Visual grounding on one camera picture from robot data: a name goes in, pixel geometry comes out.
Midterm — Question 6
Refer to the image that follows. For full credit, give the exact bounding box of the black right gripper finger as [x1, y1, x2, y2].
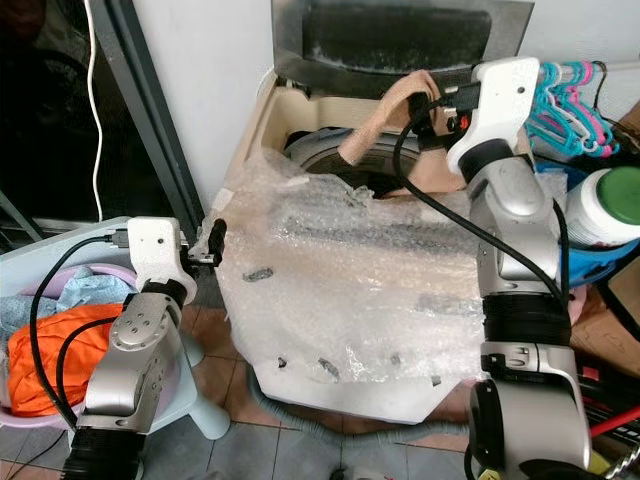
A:
[414, 100, 452, 152]

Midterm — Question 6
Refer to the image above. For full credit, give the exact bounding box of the beige garment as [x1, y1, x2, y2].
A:
[337, 71, 472, 197]

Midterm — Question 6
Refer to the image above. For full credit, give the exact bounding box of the teal plastic clothes hanger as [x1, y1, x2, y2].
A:
[524, 62, 617, 162]

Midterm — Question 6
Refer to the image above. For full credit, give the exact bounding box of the pink plastic clothes hanger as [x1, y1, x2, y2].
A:
[544, 59, 617, 147]

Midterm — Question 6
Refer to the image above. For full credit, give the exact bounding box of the cream top load washing machine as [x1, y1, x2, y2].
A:
[220, 0, 537, 427]

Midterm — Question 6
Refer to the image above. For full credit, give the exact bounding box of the light blue cloth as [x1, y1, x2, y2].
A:
[0, 274, 107, 342]

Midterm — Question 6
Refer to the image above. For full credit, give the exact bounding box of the clear bubble wrap sheet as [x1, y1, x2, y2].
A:
[217, 148, 493, 387]

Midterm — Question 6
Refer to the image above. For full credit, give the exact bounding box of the white bottle green lid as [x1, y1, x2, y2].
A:
[564, 166, 640, 249]

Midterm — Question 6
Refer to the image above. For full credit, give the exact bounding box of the orange garment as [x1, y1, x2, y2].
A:
[8, 303, 127, 417]

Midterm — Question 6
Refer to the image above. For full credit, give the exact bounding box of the blue plastic basket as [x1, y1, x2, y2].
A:
[554, 235, 640, 292]

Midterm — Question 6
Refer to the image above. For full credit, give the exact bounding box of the lilac plastic basin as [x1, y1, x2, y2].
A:
[0, 263, 142, 432]

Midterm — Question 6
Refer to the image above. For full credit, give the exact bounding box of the brown cardboard box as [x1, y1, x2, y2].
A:
[569, 285, 640, 377]

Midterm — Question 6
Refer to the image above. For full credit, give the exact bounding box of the red tool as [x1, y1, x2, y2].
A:
[584, 369, 640, 442]

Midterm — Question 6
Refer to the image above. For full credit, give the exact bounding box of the yellow plastic item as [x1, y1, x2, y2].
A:
[587, 447, 617, 480]

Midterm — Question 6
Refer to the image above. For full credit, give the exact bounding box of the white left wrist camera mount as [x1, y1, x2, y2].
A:
[125, 216, 192, 292]

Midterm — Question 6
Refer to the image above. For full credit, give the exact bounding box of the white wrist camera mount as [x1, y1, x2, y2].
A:
[445, 56, 544, 172]
[125, 216, 192, 292]

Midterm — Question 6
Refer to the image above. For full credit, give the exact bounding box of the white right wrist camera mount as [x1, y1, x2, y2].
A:
[445, 56, 544, 172]

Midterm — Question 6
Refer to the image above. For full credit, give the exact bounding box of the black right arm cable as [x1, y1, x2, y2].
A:
[392, 90, 567, 303]

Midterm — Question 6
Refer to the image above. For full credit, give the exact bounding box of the dark grey door frame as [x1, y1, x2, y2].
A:
[94, 0, 207, 237]

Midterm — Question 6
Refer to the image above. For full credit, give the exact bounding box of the short black left arm cable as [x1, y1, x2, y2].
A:
[54, 314, 122, 427]

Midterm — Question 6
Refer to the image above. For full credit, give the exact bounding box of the long black left arm cable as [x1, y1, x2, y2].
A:
[27, 235, 132, 432]

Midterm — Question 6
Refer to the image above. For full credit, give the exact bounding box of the thin white hanging cable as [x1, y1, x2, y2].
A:
[85, 0, 104, 222]

